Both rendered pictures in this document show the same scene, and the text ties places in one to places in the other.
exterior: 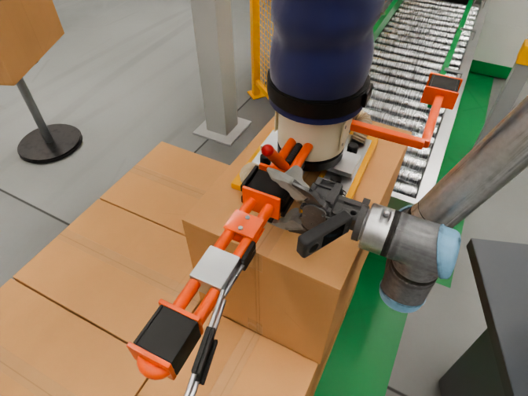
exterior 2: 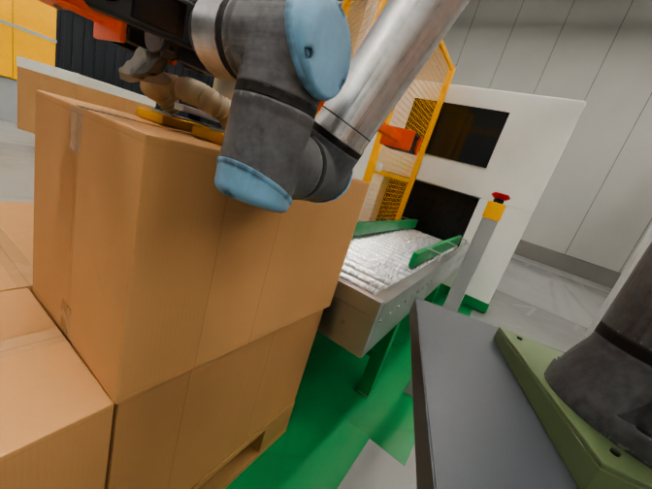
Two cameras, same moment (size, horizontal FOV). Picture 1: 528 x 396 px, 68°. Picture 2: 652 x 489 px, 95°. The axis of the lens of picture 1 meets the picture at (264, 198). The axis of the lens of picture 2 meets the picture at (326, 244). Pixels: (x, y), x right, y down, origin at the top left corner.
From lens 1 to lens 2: 0.79 m
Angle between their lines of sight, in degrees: 31
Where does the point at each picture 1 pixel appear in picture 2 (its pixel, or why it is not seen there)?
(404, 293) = (236, 124)
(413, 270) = (252, 48)
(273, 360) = (45, 374)
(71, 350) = not seen: outside the picture
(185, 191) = not seen: hidden behind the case
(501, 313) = (438, 363)
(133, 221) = not seen: hidden behind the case
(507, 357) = (434, 416)
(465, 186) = (377, 25)
